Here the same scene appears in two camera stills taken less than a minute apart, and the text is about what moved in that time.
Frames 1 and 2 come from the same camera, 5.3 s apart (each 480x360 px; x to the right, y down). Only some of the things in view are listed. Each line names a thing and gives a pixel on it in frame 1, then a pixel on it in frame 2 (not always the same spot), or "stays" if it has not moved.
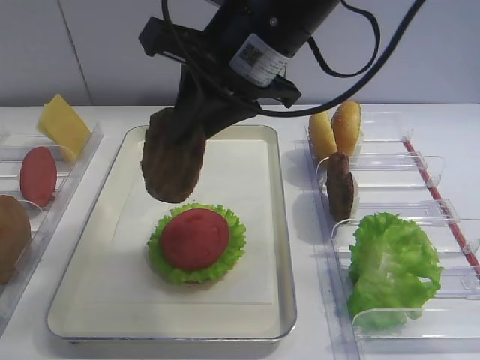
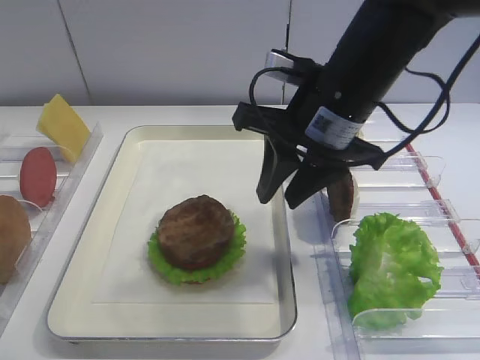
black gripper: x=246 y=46 to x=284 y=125
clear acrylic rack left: x=13 y=147 stays
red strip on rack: x=424 y=176 stays
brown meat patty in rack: x=340 y=186 stays
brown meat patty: x=172 y=156 to x=196 y=232
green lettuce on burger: x=231 y=257 stays
